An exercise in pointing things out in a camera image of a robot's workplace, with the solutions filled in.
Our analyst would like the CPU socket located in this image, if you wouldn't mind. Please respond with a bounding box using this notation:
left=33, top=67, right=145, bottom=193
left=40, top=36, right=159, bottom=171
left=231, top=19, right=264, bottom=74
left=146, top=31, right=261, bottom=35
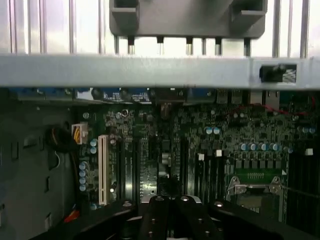
left=226, top=167, right=288, bottom=218

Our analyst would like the white expansion slot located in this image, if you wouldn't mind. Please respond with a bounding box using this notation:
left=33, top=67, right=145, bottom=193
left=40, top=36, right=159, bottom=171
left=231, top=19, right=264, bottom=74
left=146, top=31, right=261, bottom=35
left=98, top=134, right=109, bottom=205

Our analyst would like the green motherboard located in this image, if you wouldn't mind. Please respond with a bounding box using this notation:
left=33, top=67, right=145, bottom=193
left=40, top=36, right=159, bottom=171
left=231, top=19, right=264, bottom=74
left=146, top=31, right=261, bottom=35
left=72, top=87, right=320, bottom=226

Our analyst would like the white power connector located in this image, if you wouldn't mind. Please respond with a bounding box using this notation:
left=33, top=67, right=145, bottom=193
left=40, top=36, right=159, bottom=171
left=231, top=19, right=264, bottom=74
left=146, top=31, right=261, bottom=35
left=71, top=121, right=89, bottom=146

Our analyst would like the black RAM slot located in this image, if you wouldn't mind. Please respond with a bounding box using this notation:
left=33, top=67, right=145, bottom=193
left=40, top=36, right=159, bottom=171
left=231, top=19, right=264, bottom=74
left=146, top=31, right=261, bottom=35
left=303, top=149, right=320, bottom=226

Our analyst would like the grey power supply unit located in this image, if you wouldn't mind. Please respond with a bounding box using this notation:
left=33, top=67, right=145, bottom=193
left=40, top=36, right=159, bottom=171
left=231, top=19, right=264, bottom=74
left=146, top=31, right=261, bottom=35
left=0, top=99, right=76, bottom=240

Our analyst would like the black open PC case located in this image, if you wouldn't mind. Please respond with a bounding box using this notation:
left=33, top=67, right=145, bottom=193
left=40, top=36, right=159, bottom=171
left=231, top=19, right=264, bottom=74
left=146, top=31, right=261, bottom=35
left=0, top=53, right=320, bottom=240

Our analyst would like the grey plastic parts rack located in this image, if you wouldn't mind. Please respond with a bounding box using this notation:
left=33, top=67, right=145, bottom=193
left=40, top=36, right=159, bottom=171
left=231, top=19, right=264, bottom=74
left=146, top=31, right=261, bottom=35
left=109, top=0, right=266, bottom=40

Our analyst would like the black wire bundle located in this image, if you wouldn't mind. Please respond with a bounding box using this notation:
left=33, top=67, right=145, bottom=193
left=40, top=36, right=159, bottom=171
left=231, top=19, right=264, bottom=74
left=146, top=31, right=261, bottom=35
left=46, top=126, right=79, bottom=154

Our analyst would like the thin red fan wire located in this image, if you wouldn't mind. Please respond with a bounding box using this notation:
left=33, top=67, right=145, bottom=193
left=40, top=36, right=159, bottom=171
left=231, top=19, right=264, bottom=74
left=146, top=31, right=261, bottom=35
left=224, top=96, right=317, bottom=120

